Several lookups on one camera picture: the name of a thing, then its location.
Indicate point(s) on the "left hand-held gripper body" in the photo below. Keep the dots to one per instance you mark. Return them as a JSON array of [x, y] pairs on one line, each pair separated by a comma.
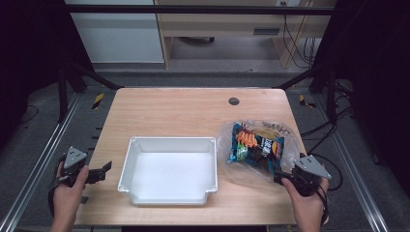
[[74, 158]]

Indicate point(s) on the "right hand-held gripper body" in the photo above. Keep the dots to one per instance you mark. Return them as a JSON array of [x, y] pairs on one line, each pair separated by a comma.
[[308, 167]]

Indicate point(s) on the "blue snack bag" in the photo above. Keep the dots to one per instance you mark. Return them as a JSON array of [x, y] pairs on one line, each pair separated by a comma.
[[254, 148]]

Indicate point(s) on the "clear plastic bag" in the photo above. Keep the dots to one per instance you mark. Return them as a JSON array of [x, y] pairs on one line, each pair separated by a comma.
[[227, 151]]

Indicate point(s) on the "white plastic bin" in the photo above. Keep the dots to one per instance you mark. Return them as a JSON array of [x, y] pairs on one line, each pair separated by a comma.
[[170, 174]]

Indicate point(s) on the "person's right hand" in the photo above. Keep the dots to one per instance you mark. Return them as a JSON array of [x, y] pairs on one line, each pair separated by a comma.
[[306, 206]]

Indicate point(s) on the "person's left hand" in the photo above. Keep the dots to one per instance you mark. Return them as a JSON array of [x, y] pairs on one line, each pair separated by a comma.
[[68, 198]]

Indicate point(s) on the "yellow black tape marker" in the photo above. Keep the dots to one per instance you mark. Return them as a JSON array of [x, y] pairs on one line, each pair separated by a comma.
[[303, 100], [98, 100]]

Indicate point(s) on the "black metal stand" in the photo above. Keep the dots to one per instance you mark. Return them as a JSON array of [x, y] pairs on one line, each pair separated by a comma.
[[330, 96], [63, 93]]

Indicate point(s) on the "grey round table grommet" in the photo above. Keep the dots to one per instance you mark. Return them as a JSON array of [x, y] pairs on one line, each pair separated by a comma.
[[234, 101]]

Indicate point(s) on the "black curtain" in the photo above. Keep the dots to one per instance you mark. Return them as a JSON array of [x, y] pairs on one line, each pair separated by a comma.
[[380, 80], [29, 48]]

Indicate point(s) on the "white cabinet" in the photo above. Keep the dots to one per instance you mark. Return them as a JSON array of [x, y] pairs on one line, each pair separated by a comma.
[[119, 35]]

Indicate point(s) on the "light wooden desk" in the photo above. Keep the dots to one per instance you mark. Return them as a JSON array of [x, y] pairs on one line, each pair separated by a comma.
[[225, 24]]

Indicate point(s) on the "aluminium floor rail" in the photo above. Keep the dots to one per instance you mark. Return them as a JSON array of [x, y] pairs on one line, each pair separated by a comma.
[[35, 167], [357, 180]]

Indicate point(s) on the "black horizontal frame bar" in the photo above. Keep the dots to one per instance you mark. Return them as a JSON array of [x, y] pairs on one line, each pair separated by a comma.
[[193, 9]]

